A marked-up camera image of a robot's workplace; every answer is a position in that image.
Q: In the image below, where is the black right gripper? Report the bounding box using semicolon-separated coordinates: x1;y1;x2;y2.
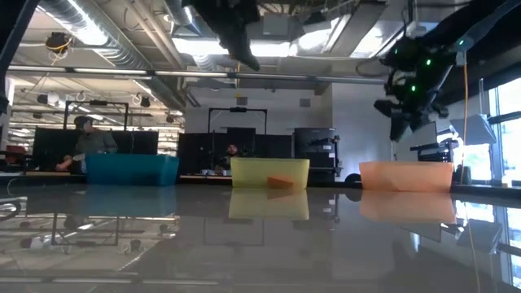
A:
373;38;453;142

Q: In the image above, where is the blue plastic bin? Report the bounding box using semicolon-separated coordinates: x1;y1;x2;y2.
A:
84;152;181;187

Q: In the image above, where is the yellow plastic bin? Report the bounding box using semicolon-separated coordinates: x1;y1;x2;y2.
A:
230;157;311;191

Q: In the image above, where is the black metal station frame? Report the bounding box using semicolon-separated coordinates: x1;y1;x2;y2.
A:
207;107;269;135
63;99;130;131

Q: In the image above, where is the black equipment cabinet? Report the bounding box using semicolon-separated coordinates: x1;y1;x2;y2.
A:
293;127;341;182

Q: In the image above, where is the silver round air duct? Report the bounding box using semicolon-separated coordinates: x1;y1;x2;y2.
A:
36;0;151;70

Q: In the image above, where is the red box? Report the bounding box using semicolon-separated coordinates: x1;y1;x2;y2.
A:
4;144;28;164

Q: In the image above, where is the grey tilted screen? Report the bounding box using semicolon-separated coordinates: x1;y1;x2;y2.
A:
449;113;498;147

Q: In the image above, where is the black desk equipment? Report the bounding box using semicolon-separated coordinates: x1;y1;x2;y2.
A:
409;137;461;164

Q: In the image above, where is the grey ceiling box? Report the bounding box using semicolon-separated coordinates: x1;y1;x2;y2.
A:
261;11;304;41

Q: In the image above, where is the grey horizontal pipe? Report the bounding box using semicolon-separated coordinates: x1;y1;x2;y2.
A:
6;64;392;85

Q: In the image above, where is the silver rectangular air duct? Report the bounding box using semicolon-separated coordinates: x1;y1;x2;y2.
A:
328;0;408;59

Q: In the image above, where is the black yellow cable reel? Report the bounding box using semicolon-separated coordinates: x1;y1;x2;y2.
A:
44;31;73;55

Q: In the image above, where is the bright window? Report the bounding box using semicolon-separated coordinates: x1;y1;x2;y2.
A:
488;77;521;184

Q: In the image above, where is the bright ceiling light panel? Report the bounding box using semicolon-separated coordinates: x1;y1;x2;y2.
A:
172;37;292;58

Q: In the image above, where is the orange plastic bin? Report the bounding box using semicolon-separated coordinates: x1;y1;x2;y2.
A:
358;160;455;194

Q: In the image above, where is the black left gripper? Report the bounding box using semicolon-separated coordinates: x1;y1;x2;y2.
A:
182;0;261;72

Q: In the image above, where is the red-orange medium wooden block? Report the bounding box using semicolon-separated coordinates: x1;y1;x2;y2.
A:
266;175;296;190

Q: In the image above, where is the black partition row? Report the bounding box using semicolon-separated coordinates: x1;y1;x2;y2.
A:
177;126;294;177
32;127;160;167

